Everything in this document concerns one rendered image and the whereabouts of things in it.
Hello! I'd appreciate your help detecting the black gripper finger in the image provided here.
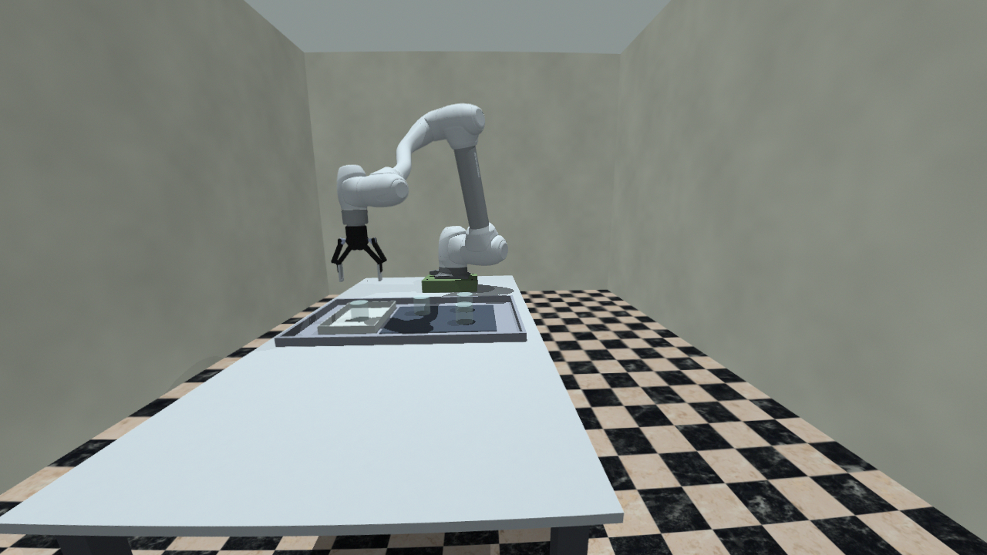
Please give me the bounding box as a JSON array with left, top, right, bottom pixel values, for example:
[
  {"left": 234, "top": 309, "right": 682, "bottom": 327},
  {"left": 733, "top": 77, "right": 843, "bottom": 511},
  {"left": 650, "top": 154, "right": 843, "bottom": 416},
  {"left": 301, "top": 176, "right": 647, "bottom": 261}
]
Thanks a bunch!
[
  {"left": 358, "top": 237, "right": 387, "bottom": 281},
  {"left": 331, "top": 238, "right": 355, "bottom": 282}
]

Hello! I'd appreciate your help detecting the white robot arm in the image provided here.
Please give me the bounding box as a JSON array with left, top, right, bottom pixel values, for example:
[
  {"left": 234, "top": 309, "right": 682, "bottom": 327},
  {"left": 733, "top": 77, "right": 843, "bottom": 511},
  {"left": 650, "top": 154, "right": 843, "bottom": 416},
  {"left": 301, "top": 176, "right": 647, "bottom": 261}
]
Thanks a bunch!
[{"left": 337, "top": 103, "right": 508, "bottom": 279}]

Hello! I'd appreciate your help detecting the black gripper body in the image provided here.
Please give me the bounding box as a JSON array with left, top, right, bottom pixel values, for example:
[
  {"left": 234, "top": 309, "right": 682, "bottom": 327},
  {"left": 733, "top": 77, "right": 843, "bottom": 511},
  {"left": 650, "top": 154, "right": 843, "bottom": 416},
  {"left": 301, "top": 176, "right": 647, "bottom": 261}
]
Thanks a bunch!
[{"left": 345, "top": 225, "right": 369, "bottom": 251}]

